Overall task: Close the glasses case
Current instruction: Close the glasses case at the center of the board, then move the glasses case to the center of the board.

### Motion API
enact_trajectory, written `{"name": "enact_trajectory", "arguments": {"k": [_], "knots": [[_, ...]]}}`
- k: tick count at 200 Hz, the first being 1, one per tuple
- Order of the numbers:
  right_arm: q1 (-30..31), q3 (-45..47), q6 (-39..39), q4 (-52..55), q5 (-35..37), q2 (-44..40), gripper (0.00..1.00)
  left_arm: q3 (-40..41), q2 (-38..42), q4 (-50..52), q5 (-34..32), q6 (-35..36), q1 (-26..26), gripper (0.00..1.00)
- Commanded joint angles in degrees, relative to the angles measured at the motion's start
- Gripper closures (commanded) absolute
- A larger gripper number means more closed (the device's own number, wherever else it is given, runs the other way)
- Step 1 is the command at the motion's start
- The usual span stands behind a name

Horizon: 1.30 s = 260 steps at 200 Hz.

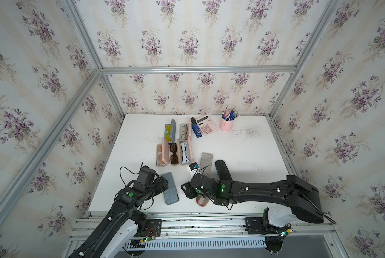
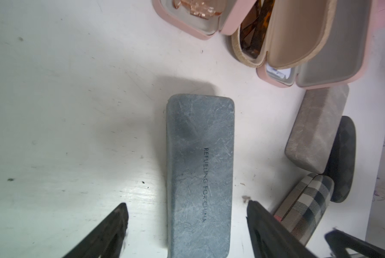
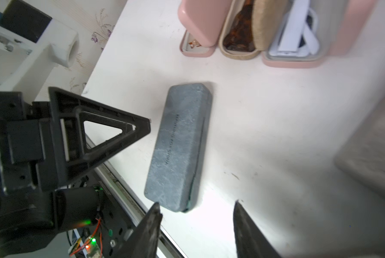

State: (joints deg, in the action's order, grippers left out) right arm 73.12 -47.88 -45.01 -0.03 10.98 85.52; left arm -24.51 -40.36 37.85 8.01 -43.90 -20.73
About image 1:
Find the aluminium rail frame front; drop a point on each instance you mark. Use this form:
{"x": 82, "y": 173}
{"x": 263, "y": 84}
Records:
{"x": 200, "y": 231}

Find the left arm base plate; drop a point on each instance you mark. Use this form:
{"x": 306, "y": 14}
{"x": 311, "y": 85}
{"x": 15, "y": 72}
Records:
{"x": 149, "y": 227}

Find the brown sunglasses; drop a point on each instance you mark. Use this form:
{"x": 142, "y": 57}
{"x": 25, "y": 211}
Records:
{"x": 173, "y": 153}

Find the pink pen cup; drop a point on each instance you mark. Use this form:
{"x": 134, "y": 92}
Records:
{"x": 226, "y": 125}

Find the pink calculator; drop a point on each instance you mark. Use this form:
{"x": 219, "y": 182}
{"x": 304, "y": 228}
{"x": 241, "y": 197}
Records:
{"x": 206, "y": 125}

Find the brown frame glasses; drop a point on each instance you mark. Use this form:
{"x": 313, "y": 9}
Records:
{"x": 184, "y": 132}

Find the teal glasses case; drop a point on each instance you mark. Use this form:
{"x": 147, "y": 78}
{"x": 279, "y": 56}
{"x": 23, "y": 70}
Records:
{"x": 170, "y": 195}

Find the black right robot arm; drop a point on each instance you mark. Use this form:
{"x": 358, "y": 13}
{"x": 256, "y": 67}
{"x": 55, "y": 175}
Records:
{"x": 301, "y": 197}

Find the plaid glasses case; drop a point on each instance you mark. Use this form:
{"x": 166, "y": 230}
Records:
{"x": 202, "y": 201}

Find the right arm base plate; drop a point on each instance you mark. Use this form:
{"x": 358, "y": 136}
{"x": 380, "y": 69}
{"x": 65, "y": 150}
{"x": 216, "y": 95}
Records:
{"x": 262, "y": 226}

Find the black tan glasses case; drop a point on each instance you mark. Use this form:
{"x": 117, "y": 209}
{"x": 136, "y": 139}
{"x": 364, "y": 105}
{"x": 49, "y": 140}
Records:
{"x": 222, "y": 170}

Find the pink grey case back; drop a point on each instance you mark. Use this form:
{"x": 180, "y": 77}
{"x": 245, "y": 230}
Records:
{"x": 189, "y": 129}

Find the pink case white glasses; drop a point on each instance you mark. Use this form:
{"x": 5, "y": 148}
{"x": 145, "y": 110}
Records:
{"x": 189, "y": 151}

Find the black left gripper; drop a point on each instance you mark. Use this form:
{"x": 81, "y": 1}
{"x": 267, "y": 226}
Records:
{"x": 157, "y": 183}

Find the grey glasses case red glasses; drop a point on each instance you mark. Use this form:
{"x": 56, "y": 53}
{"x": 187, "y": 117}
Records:
{"x": 206, "y": 164}

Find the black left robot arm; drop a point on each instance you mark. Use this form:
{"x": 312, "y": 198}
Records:
{"x": 124, "y": 219}

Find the white black sunglasses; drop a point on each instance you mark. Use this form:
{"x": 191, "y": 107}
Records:
{"x": 185, "y": 159}

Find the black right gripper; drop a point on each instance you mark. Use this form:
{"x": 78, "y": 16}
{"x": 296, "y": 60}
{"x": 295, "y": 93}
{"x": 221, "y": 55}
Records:
{"x": 187, "y": 189}

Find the blue stapler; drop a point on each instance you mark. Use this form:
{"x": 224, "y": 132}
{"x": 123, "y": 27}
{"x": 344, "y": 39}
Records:
{"x": 195, "y": 128}

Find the grey case yellow lining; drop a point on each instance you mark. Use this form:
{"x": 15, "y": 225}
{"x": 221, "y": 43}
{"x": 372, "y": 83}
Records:
{"x": 170, "y": 130}

